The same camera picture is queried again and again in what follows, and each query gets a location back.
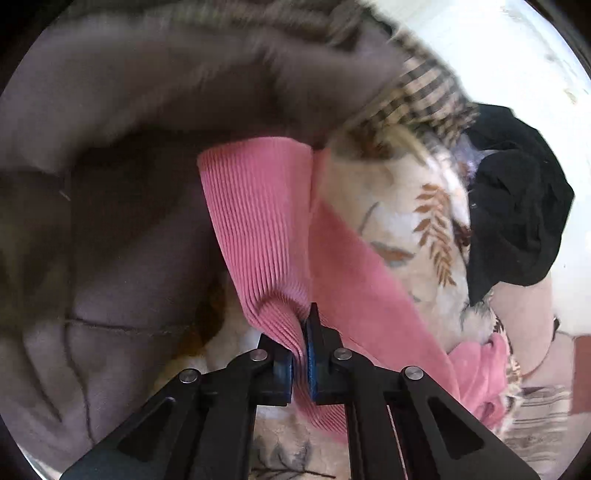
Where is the mauve grey cloth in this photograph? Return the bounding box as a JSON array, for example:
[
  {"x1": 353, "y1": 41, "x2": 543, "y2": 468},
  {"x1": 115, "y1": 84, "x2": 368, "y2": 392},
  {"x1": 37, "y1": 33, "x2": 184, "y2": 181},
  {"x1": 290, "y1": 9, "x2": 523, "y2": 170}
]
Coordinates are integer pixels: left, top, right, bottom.
[{"x1": 0, "y1": 14, "x2": 407, "y2": 472}]

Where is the pink ribbed garment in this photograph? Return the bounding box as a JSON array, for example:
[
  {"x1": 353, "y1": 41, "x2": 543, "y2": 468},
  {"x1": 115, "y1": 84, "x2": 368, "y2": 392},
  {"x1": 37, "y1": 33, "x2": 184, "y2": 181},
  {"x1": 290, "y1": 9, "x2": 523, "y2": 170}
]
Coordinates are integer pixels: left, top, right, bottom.
[{"x1": 196, "y1": 136, "x2": 511, "y2": 446}]

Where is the white striped cloth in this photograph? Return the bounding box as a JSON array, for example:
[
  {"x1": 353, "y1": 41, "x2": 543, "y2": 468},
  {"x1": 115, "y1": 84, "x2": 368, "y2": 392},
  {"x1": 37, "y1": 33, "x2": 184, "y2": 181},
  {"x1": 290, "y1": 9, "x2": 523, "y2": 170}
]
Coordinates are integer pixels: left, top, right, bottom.
[{"x1": 503, "y1": 381, "x2": 574, "y2": 462}]

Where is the dusty red cloth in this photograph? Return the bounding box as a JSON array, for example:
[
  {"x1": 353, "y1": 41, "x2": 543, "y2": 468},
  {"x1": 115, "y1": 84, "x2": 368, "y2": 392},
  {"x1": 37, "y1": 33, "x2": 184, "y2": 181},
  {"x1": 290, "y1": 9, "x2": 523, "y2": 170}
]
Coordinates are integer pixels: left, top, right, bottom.
[{"x1": 571, "y1": 335, "x2": 591, "y2": 416}]

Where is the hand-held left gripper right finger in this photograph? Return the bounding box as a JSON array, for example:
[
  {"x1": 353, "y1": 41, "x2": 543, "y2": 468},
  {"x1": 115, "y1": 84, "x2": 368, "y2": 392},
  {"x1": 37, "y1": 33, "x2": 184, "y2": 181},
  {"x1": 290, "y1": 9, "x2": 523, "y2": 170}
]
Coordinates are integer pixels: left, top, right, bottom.
[{"x1": 302, "y1": 302, "x2": 542, "y2": 480}]

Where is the pale pink garment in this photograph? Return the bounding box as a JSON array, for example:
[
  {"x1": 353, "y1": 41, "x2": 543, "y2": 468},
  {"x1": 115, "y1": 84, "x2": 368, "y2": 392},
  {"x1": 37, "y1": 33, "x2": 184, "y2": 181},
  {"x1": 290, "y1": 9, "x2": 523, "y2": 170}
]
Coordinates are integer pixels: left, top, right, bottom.
[{"x1": 489, "y1": 268, "x2": 578, "y2": 384}]

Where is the beige black checked cloth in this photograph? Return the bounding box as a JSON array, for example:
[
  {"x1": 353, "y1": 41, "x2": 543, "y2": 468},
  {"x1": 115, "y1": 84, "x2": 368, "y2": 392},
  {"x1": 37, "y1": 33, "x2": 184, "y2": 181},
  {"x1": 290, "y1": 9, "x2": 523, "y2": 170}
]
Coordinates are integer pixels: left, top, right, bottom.
[{"x1": 152, "y1": 0, "x2": 481, "y2": 148}]

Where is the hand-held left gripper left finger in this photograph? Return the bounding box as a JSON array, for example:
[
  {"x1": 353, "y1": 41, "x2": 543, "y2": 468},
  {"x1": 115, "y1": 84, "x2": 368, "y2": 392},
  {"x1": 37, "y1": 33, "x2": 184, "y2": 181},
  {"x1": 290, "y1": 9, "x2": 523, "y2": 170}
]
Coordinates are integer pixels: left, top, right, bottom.
[{"x1": 59, "y1": 332, "x2": 296, "y2": 480}]

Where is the cream leaf print blanket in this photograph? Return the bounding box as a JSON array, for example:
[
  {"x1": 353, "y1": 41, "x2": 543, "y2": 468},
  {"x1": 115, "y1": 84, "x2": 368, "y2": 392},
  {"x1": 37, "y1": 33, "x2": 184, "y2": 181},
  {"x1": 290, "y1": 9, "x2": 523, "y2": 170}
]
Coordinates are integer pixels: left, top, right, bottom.
[{"x1": 152, "y1": 124, "x2": 525, "y2": 480}]

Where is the black garment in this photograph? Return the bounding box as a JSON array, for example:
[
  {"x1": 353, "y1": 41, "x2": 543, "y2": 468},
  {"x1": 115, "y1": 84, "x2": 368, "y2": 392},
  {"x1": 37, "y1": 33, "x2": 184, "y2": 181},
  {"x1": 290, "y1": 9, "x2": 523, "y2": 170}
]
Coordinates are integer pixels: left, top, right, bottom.
[{"x1": 462, "y1": 104, "x2": 575, "y2": 305}]

